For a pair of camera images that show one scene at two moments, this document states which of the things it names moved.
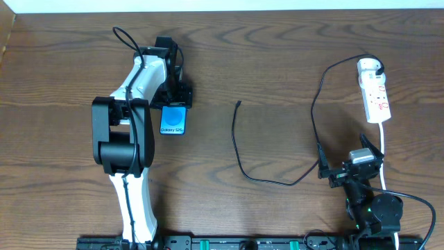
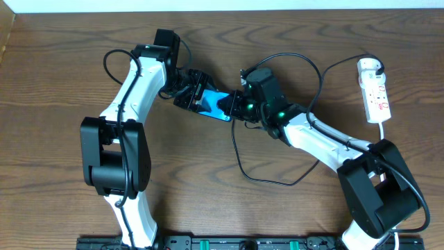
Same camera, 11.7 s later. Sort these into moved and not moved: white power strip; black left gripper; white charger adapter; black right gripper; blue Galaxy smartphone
Moved: black left gripper; blue Galaxy smartphone; black right gripper
Not moved: white power strip; white charger adapter
